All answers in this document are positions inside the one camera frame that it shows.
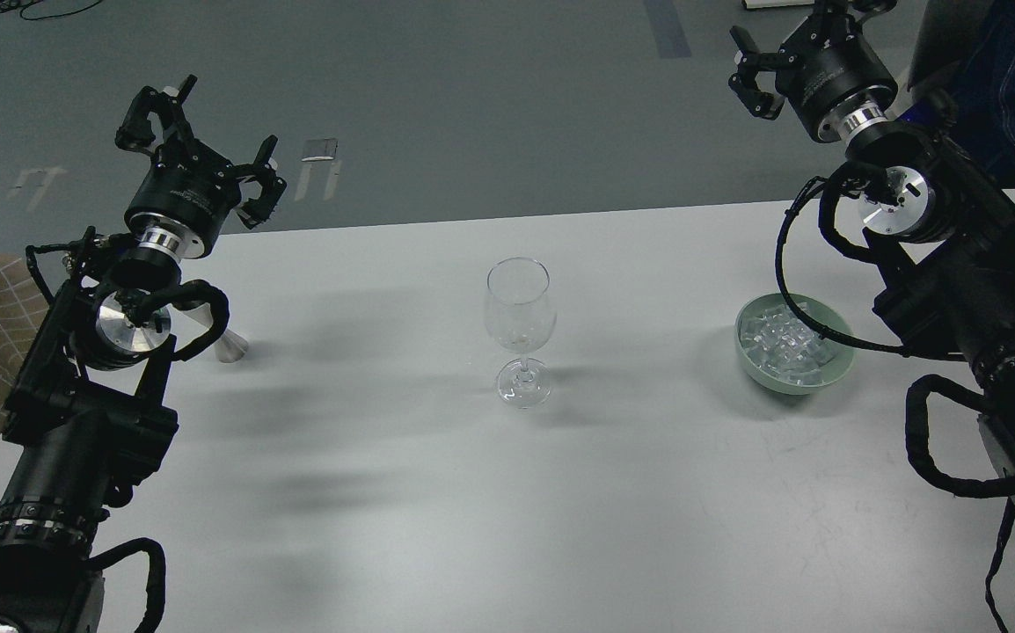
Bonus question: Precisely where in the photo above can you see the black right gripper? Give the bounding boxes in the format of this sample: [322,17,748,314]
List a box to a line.
[728,1,897,143]

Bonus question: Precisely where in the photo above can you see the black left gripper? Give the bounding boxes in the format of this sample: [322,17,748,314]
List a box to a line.
[116,75,287,260]

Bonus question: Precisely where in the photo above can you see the steel double jigger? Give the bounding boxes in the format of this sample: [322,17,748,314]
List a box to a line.
[179,303,249,364]

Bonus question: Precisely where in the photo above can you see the clear ice cubes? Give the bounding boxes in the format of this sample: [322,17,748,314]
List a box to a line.
[737,304,837,386]

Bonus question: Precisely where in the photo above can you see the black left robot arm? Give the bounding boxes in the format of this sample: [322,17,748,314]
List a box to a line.
[0,76,287,632]

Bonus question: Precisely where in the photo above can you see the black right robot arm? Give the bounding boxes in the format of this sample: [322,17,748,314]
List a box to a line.
[728,1,1015,580]

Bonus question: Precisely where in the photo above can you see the clear wine glass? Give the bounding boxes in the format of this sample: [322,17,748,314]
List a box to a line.
[484,257,557,409]

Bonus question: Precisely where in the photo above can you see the metal floor plate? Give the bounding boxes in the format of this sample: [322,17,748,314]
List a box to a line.
[300,137,339,162]

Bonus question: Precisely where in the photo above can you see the person in dark clothes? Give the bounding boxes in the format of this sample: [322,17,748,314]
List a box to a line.
[909,1,1015,188]

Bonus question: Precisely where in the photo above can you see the green bowl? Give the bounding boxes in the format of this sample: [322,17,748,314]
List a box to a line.
[733,293,856,397]

